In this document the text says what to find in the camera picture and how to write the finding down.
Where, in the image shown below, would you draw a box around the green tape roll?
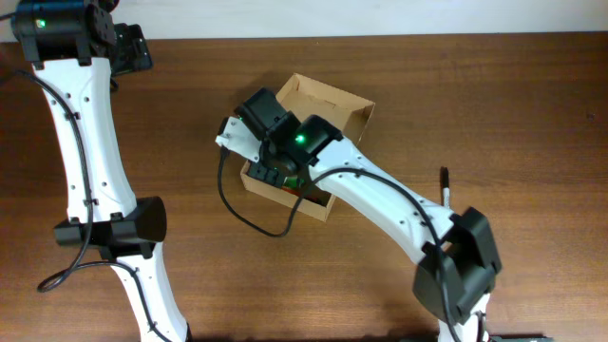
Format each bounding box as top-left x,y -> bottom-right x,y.
283,177 -> 306,189

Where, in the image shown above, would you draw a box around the brown cardboard box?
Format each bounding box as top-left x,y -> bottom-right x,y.
240,73 -> 375,208

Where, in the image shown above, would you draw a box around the black silver marker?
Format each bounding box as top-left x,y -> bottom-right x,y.
440,166 -> 450,208

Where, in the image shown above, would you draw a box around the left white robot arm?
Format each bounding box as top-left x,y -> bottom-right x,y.
9,0 -> 192,341

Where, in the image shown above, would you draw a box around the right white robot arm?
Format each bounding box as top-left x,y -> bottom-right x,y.
235,88 -> 502,341

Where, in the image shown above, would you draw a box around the right black cable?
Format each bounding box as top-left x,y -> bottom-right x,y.
217,144 -> 485,342

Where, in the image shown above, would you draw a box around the black cable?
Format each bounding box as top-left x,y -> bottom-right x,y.
217,144 -> 485,342
0,69 -> 172,342

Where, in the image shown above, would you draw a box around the left black cable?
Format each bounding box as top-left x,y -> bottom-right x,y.
0,69 -> 172,342

